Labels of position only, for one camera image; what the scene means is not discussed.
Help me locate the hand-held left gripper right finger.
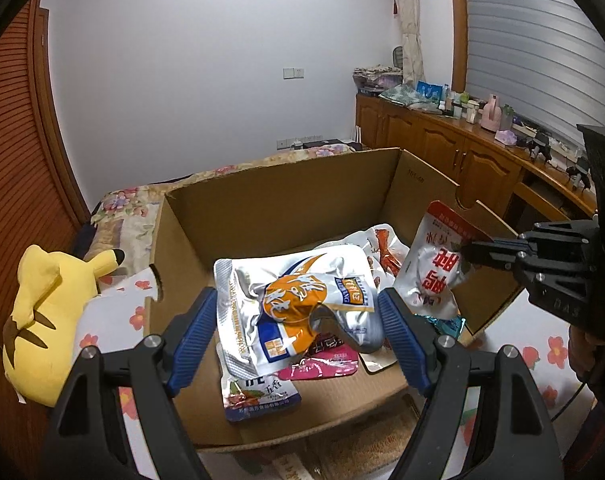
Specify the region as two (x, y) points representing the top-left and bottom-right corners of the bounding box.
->
(377, 289), (568, 480)

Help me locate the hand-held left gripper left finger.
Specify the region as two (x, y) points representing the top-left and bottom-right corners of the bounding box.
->
(40, 286), (219, 480)

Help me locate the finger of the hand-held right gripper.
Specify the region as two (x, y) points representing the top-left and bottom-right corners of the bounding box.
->
(459, 239), (543, 281)
(517, 219), (600, 261)

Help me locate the white red snack packet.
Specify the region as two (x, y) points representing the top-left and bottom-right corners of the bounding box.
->
(393, 201), (493, 321)

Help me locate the chicken feet snack packet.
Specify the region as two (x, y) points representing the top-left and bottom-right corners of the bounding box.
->
(347, 225), (410, 291)

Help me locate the white blue snack packet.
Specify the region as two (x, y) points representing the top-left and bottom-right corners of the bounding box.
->
(222, 350), (303, 423)

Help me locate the large silver orange snack packet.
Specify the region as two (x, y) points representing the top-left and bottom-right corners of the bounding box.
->
(213, 245), (389, 386)

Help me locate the brown cardboard box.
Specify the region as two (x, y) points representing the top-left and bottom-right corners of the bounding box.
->
(145, 147), (525, 453)

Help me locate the person's right hand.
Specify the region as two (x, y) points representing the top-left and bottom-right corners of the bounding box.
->
(569, 327), (605, 386)

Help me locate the teal snack packet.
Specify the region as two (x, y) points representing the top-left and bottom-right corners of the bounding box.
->
(415, 312), (465, 338)

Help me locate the small black figurine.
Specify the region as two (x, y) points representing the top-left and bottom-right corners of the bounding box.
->
(525, 132), (553, 161)
(567, 157), (590, 191)

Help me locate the pink snack packet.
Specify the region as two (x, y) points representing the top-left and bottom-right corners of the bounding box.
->
(277, 345), (360, 381)

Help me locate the white red-flower bedsheet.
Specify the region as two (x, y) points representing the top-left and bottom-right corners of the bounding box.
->
(72, 265), (598, 480)

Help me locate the pink bottle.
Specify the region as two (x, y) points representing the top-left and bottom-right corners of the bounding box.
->
(481, 94), (503, 131)

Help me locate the wooden cabinet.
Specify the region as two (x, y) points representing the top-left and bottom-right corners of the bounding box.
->
(355, 92), (598, 251)

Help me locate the beige floral quilt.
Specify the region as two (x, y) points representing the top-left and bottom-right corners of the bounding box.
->
(90, 142), (365, 261)

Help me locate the group of small bottles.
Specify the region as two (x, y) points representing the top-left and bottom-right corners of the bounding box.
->
(442, 87), (483, 123)

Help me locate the tan paper packet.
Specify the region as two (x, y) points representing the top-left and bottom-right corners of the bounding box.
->
(275, 452), (313, 480)

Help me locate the yellow plush toy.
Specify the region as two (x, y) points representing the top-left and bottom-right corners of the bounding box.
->
(2, 245), (126, 406)

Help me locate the blue box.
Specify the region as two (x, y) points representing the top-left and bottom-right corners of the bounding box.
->
(416, 81), (445, 102)

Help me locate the green patterned cloth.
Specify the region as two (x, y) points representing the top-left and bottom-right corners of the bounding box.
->
(379, 84), (425, 108)

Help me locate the grey window blind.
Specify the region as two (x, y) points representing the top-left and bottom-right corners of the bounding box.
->
(462, 0), (605, 146)

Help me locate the stack of folded cloths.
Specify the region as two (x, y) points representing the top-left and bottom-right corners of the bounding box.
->
(353, 62), (405, 95)

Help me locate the beige patterned curtain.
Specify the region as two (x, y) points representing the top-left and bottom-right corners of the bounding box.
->
(387, 0), (425, 86)

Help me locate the wooden slatted door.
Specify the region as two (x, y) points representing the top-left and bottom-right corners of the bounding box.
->
(0, 0), (90, 480)

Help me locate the black cable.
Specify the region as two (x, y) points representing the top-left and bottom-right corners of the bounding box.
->
(549, 355), (600, 423)

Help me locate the wall outlet strip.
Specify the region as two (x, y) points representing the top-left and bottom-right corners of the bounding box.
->
(276, 135), (323, 150)

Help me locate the wooden window frame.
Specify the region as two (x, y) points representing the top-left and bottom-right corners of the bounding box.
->
(447, 0), (470, 98)

